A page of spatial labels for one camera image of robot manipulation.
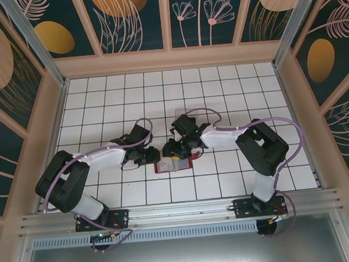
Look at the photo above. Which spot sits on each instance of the red leather card holder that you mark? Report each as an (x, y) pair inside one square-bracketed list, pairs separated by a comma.
[(183, 165)]

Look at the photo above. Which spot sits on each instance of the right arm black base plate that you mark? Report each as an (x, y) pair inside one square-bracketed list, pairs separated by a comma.
[(243, 210)]

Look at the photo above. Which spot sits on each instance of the clear acrylic tray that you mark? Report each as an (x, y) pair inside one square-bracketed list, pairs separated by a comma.
[(179, 111)]

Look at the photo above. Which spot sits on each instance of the aluminium mounting rail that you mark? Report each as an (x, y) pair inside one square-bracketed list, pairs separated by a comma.
[(180, 211)]

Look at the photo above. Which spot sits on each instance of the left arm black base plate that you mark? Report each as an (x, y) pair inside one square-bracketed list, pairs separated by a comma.
[(122, 218)]

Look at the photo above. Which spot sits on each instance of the small lit circuit board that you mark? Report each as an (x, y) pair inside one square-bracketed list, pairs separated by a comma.
[(102, 235)]

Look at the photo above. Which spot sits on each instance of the white card pink print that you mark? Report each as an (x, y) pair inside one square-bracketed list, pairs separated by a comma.
[(166, 165)]

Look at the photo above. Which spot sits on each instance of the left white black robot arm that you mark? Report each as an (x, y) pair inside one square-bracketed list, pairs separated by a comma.
[(104, 158)]

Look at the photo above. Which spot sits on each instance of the grey metal sheet panel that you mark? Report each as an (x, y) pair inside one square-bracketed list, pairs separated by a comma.
[(186, 256)]

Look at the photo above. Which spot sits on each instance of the aluminium frame post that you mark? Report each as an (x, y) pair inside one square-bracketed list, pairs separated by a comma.
[(41, 53), (287, 36)]

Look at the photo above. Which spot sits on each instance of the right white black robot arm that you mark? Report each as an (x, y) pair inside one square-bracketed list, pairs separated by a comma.
[(220, 139)]

